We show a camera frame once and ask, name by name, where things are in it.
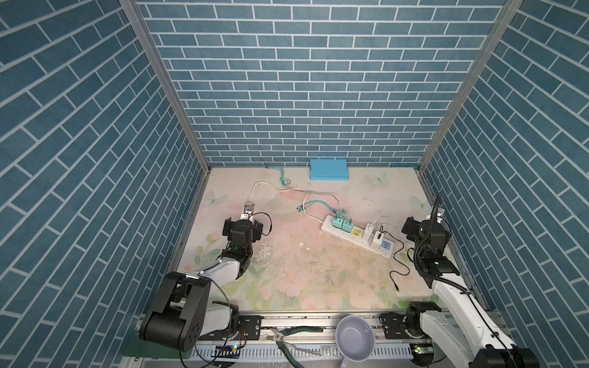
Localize teal square charger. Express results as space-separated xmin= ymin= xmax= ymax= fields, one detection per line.
xmin=276 ymin=168 xmax=349 ymax=229

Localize teal plug adapter with prongs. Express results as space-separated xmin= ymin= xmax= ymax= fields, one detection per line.
xmin=297 ymin=200 xmax=354 ymax=233

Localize white multicolour power strip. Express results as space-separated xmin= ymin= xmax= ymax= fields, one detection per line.
xmin=321 ymin=216 xmax=391 ymax=259

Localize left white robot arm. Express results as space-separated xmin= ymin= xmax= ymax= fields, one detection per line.
xmin=139 ymin=215 xmax=263 ymax=352

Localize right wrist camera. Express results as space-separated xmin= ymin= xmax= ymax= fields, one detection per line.
xmin=429 ymin=195 xmax=444 ymax=224

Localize white charger with black cable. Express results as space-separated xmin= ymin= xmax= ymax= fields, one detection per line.
xmin=373 ymin=226 xmax=410 ymax=291

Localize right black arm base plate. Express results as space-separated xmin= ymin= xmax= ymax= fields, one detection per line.
xmin=378 ymin=312 xmax=430 ymax=340

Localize light blue box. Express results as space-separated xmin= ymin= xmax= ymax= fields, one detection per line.
xmin=310 ymin=159 xmax=349 ymax=181

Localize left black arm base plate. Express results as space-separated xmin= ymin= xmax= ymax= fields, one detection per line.
xmin=199 ymin=315 xmax=262 ymax=341

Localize white slotted cable duct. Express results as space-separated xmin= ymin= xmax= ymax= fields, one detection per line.
xmin=196 ymin=343 xmax=414 ymax=363

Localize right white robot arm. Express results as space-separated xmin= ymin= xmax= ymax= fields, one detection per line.
xmin=401 ymin=215 xmax=540 ymax=367

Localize green handled pliers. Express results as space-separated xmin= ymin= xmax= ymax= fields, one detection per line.
xmin=266 ymin=326 xmax=324 ymax=368

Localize grey bowl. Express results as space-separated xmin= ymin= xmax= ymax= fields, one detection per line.
xmin=335 ymin=315 xmax=376 ymax=368

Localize dark green board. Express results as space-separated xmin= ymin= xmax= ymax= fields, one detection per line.
xmin=124 ymin=333 xmax=193 ymax=360

